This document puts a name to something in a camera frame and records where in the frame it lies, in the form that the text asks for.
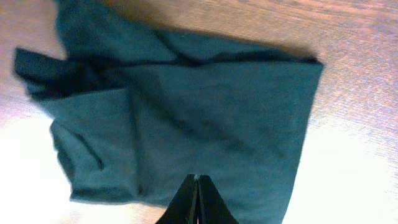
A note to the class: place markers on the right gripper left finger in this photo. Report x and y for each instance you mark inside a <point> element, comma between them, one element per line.
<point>182,208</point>

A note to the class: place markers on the dark green t-shirt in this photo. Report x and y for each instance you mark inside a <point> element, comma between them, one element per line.
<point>136,110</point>

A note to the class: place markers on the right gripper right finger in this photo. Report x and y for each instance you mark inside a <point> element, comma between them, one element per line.
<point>212,208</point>

